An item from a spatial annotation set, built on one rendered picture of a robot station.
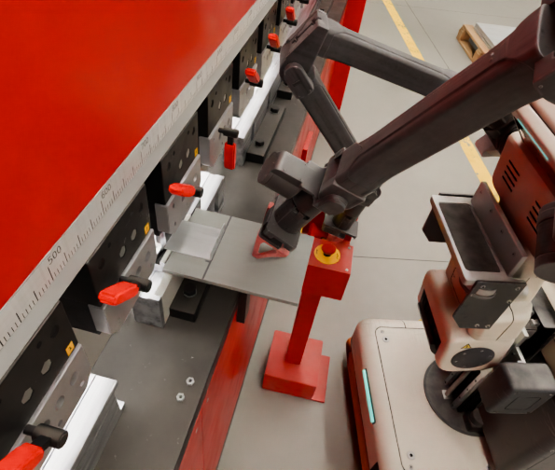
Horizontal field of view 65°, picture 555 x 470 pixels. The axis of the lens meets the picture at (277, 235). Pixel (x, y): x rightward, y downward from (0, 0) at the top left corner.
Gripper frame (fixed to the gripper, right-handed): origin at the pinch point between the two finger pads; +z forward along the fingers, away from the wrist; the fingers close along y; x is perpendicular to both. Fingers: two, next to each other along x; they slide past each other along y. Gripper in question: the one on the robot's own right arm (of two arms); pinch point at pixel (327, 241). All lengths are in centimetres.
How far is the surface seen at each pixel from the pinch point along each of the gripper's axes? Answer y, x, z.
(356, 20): 3, -180, -1
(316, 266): 3.7, 14.8, -4.5
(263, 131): 29.7, -24.1, -10.8
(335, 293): -5.2, 15.1, 2.7
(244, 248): 24.8, 33.4, -22.1
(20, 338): 44, 74, -46
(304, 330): -8.5, 8.2, 35.6
